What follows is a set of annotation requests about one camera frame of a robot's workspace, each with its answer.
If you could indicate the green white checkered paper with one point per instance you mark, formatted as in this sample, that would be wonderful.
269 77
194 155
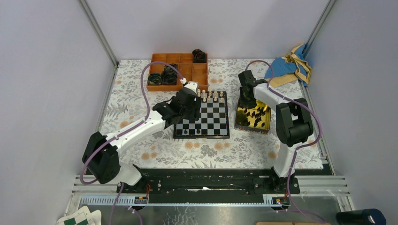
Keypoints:
83 216

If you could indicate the black coil compartment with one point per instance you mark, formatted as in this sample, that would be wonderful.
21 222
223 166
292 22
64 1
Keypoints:
199 56
169 76

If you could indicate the blue yellow cloth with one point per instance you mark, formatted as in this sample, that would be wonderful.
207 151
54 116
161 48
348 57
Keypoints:
291 67

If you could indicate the black coil top compartment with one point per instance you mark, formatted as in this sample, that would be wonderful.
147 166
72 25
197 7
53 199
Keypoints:
199 56

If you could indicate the gold tin of black pieces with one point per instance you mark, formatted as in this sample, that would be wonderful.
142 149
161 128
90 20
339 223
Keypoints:
256 119

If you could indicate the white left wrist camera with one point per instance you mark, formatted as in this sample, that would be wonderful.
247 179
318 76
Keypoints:
191 85

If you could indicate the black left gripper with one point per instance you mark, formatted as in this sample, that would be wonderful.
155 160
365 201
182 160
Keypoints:
195 114

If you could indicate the black silver chess board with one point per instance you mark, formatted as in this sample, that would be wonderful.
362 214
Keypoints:
213 117

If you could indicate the black cylinder bottom right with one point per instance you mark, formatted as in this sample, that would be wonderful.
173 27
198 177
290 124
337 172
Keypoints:
361 217

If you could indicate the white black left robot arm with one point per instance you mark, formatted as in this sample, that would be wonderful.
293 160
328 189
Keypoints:
101 156

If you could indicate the orange compartment tray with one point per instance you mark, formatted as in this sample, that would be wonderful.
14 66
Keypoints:
183 64

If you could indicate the black coil middle compartment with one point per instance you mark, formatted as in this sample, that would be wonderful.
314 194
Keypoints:
169 76

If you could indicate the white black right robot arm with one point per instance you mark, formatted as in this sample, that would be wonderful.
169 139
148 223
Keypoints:
293 120

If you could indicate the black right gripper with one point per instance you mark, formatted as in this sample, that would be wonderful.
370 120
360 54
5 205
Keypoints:
242 103

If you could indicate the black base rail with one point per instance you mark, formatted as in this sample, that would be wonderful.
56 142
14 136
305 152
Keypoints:
239 186

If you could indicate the black green coil left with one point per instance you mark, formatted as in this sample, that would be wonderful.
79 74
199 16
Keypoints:
154 79

